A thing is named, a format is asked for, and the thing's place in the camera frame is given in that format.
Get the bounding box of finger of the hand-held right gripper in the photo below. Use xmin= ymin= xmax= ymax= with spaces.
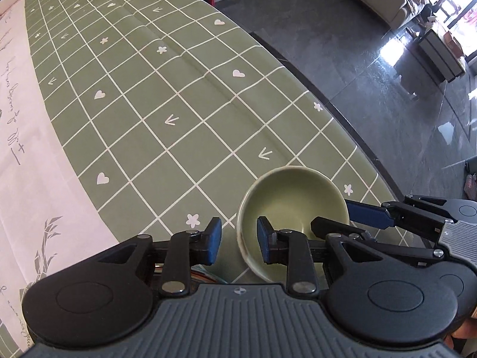
xmin=311 ymin=216 xmax=444 ymax=267
xmin=345 ymin=200 xmax=448 ymax=241

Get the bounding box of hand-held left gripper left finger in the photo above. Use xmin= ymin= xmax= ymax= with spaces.
xmin=87 ymin=217 xmax=223 ymax=296

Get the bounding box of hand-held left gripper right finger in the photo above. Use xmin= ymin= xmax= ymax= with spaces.
xmin=256 ymin=216 xmax=422 ymax=297

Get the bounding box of green ceramic bowl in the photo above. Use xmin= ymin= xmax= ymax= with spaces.
xmin=236 ymin=166 xmax=351 ymax=284

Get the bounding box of person's right forearm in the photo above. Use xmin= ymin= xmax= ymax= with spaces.
xmin=449 ymin=302 xmax=477 ymax=358

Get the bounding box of green checked tablecloth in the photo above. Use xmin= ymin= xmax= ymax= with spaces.
xmin=0 ymin=0 xmax=408 ymax=345

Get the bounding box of low coffee table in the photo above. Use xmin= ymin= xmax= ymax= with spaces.
xmin=413 ymin=18 xmax=468 ymax=83

